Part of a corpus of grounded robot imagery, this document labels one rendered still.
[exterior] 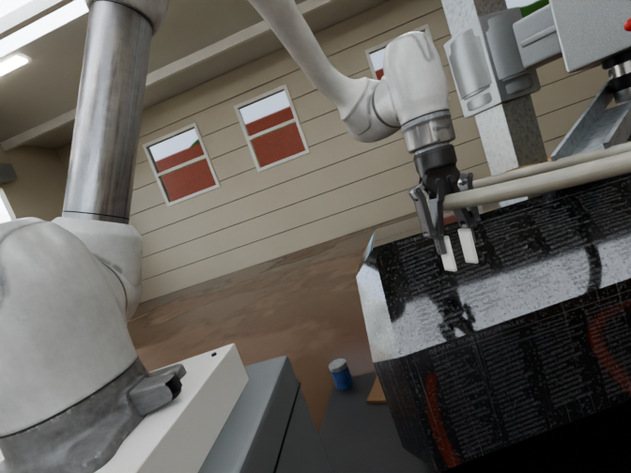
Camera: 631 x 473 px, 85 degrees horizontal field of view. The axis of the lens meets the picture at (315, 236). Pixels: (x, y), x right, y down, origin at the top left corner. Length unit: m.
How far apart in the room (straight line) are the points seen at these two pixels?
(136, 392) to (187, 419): 0.07
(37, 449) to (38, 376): 0.07
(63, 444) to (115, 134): 0.46
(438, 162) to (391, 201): 6.63
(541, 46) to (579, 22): 0.65
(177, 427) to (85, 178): 0.43
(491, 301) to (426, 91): 0.55
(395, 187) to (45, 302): 7.02
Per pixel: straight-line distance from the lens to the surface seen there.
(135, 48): 0.76
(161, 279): 8.87
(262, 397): 0.54
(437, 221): 0.69
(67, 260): 0.49
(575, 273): 1.03
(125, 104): 0.72
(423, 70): 0.68
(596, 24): 1.39
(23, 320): 0.47
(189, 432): 0.46
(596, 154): 1.05
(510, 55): 2.02
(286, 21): 0.70
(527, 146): 2.07
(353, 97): 0.78
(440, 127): 0.68
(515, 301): 0.98
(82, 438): 0.48
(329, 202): 7.29
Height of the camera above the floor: 1.04
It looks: 7 degrees down
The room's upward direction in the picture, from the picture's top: 20 degrees counter-clockwise
